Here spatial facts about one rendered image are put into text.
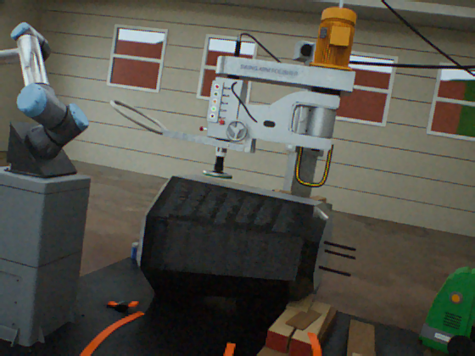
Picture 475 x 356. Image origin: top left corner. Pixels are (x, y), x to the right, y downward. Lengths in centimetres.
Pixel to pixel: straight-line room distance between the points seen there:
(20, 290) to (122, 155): 794
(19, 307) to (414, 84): 814
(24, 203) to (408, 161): 780
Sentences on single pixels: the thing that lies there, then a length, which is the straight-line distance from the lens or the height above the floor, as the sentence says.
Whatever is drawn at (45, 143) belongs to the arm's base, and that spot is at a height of 101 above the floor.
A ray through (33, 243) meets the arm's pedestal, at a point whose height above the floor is 54.
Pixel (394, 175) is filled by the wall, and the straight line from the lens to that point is 899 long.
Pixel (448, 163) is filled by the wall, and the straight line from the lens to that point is 919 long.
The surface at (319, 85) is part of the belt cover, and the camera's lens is 281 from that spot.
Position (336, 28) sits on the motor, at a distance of 284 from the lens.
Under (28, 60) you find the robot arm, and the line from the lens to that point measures 243.
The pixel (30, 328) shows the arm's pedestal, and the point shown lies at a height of 11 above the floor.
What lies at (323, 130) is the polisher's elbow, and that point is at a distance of 282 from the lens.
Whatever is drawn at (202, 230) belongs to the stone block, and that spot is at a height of 60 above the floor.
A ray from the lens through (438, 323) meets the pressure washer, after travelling 319.
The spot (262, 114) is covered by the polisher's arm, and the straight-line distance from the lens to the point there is 284.
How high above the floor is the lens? 121
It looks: 6 degrees down
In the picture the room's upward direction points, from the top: 9 degrees clockwise
